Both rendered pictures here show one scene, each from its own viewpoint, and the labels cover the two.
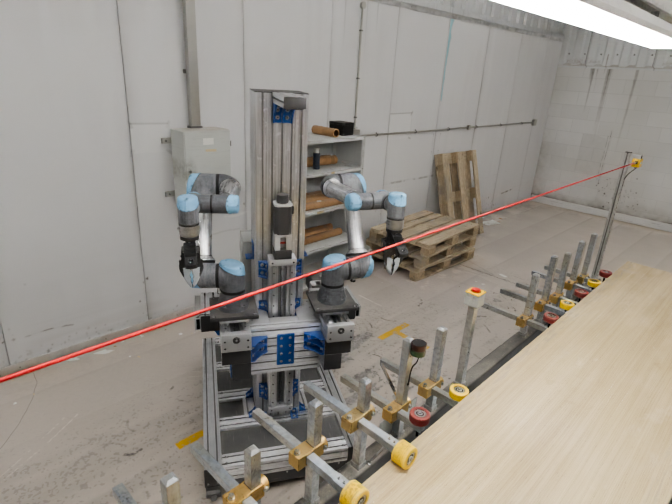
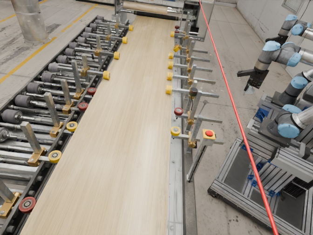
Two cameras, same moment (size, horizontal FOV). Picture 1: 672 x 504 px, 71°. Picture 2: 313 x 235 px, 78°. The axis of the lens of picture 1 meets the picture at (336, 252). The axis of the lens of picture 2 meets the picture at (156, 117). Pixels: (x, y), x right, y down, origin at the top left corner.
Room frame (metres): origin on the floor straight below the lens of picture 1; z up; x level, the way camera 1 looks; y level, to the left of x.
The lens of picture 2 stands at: (2.33, -1.44, 2.03)
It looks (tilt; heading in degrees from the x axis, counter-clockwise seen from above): 43 degrees down; 136
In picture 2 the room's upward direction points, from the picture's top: 9 degrees clockwise
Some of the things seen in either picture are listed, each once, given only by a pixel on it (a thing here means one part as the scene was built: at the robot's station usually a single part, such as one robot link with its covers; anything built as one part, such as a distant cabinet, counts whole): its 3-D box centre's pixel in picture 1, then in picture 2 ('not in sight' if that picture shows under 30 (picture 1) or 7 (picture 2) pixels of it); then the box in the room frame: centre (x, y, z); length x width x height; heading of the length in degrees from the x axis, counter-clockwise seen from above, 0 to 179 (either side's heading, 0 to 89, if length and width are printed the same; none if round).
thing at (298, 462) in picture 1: (308, 451); (190, 79); (1.23, 0.05, 0.95); 0.13 x 0.06 x 0.05; 137
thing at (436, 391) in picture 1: (418, 382); (197, 139); (1.80, -0.41, 0.83); 0.43 x 0.03 x 0.04; 47
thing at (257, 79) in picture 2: (392, 240); (257, 77); (1.94, -0.24, 1.46); 0.09 x 0.08 x 0.12; 16
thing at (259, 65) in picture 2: (394, 223); (262, 64); (1.93, -0.24, 1.54); 0.08 x 0.08 x 0.05
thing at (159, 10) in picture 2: not in sight; (156, 9); (-0.66, 1.08, 1.05); 1.43 x 0.12 x 0.12; 47
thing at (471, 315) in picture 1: (466, 345); (196, 162); (1.98, -0.66, 0.93); 0.05 x 0.04 x 0.45; 137
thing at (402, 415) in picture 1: (379, 401); (198, 118); (1.64, -0.22, 0.84); 0.43 x 0.03 x 0.04; 47
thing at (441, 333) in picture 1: (435, 373); (193, 137); (1.79, -0.48, 0.89); 0.03 x 0.03 x 0.48; 47
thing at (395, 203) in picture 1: (396, 205); (269, 52); (1.93, -0.24, 1.62); 0.09 x 0.08 x 0.11; 23
